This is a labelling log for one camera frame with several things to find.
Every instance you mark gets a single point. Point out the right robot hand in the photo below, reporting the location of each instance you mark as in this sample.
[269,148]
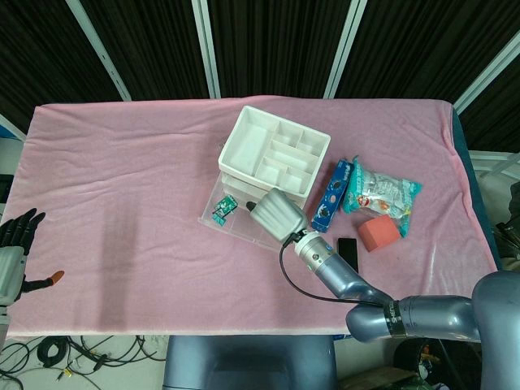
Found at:
[279,216]

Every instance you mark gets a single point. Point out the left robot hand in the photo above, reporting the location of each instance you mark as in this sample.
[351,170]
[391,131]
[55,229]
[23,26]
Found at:
[14,248]

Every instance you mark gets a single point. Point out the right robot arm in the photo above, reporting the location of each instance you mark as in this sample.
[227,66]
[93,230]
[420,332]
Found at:
[390,300]

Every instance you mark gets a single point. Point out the clear plastic box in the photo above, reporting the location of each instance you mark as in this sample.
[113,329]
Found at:
[239,211]

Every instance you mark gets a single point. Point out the pink tablecloth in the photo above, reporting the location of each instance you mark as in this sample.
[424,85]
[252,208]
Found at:
[227,227]

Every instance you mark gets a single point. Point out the green packet with print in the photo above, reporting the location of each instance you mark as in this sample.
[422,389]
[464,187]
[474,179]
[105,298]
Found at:
[226,204]

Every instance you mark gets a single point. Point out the blue cookie box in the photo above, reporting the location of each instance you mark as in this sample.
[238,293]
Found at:
[332,196]

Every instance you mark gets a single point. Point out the small green packet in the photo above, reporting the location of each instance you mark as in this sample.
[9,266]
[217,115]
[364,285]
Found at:
[219,219]

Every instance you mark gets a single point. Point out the white compartment organizer box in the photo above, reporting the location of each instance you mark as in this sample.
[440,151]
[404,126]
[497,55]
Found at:
[274,151]

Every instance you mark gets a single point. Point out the black smartphone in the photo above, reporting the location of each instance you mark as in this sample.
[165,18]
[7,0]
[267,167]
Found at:
[348,254]

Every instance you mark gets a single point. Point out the red foam cube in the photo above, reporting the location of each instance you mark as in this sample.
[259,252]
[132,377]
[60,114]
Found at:
[378,233]

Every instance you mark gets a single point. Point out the teal snack bag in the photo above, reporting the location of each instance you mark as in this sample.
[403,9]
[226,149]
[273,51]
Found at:
[380,194]

